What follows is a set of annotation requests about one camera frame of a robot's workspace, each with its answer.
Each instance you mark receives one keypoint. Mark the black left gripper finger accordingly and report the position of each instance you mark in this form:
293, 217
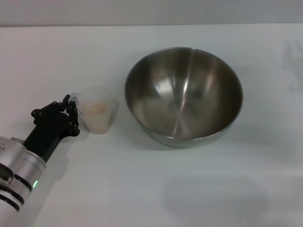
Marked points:
50, 108
73, 120

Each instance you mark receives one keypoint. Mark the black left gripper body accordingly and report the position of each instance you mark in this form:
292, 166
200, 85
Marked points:
49, 127

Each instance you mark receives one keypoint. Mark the stainless steel mixing bowl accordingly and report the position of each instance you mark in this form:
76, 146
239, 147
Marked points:
184, 99

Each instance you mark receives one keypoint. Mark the rice grains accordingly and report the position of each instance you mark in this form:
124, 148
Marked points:
95, 107

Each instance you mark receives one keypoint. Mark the clear plastic measuring cup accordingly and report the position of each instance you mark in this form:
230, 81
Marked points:
101, 120

